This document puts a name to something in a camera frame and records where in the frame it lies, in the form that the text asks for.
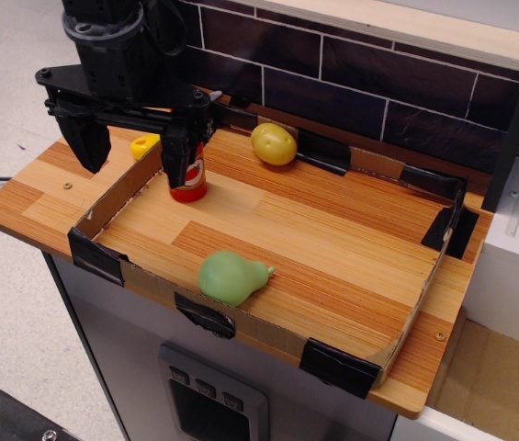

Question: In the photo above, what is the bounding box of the cardboard fence with black tape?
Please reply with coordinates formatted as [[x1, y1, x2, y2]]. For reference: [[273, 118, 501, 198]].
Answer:
[[68, 126, 486, 410]]

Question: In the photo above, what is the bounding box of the green toy pear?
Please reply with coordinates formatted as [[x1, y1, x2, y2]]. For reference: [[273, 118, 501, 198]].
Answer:
[[198, 250, 275, 307]]

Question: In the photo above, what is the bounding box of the yellow toy potato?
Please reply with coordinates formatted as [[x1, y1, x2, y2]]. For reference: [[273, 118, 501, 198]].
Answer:
[[251, 122, 298, 165]]

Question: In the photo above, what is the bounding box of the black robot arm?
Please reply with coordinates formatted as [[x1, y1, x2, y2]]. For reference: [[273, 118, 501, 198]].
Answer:
[[36, 1, 212, 188]]

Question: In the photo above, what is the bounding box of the yellow handled toy knife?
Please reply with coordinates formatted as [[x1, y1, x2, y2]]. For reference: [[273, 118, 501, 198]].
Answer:
[[130, 89, 223, 161]]

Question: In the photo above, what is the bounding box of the red hot sauce bottle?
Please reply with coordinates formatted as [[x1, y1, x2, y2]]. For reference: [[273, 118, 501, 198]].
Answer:
[[170, 142, 208, 203]]

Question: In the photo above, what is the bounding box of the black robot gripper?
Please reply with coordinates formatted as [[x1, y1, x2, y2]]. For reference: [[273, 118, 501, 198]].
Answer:
[[36, 13, 214, 188]]

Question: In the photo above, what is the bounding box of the grey control panel with buttons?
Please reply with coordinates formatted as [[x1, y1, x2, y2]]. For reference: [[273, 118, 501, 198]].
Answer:
[[157, 345, 270, 441]]

